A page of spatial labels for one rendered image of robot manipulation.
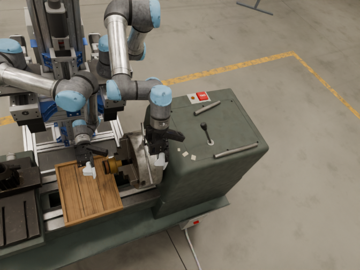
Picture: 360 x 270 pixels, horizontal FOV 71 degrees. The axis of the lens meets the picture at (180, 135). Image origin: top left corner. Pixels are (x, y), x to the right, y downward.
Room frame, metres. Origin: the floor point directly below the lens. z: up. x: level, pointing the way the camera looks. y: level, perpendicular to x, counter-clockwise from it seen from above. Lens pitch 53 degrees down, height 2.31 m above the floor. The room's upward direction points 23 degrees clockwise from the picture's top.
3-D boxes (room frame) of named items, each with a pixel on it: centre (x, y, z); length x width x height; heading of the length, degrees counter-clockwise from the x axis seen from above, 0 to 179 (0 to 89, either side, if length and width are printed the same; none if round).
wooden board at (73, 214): (0.49, 0.37, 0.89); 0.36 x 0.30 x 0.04; 41
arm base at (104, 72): (1.14, 0.58, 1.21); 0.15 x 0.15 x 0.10
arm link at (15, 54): (0.81, 0.95, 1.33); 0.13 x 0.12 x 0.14; 3
